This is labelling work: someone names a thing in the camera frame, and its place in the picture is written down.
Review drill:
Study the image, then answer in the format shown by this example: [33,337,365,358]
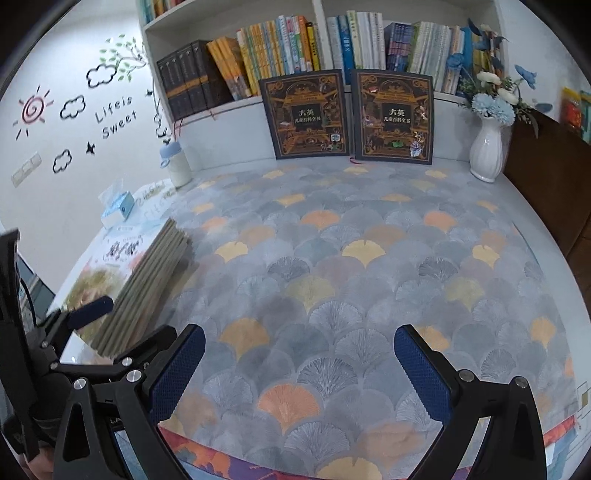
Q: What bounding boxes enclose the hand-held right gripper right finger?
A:
[393,323,548,480]

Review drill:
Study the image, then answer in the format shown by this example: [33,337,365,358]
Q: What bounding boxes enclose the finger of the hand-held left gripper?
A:
[44,295,115,343]
[59,324,179,385]

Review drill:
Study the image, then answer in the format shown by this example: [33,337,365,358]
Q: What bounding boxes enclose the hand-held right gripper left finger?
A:
[53,323,207,480]

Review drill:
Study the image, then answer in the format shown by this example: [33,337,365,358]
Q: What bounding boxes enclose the stack of thin books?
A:
[62,217,195,358]

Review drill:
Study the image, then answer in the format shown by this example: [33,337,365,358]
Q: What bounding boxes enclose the row of shelf books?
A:
[325,11,490,95]
[156,16,324,121]
[139,0,195,26]

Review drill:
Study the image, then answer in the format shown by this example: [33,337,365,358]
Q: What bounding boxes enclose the colourful upright books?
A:
[561,85,591,144]

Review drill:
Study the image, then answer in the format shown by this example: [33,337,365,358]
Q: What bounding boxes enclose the dark screen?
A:
[16,249,56,324]

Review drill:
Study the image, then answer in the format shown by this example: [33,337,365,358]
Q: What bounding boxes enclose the blue tissue pack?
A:
[98,179,136,229]

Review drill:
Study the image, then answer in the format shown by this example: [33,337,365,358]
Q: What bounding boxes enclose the fan-print table mat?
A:
[60,164,583,480]

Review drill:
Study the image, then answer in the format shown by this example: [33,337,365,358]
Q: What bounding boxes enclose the white bottle blue lid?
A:
[159,141,192,188]

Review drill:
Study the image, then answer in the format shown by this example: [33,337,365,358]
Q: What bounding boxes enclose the red spiral sun decal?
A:
[13,85,51,139]

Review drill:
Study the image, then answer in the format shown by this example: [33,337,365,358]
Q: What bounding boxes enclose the white bookshelf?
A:
[136,0,513,174]

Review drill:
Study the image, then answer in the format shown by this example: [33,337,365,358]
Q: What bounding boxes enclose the white ribbed vase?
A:
[468,113,505,183]

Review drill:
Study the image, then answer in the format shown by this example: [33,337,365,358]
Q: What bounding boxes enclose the brown wooden cabinet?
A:
[501,111,591,273]

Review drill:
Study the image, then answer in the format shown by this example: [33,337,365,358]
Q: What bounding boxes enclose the dark ornate encyclopedia book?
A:
[349,69,435,165]
[257,69,349,161]

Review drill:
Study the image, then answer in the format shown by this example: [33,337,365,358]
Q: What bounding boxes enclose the white wall switch panel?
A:
[10,150,43,188]

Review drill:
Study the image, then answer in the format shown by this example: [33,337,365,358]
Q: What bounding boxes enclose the tree branch wall decal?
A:
[99,34,160,121]

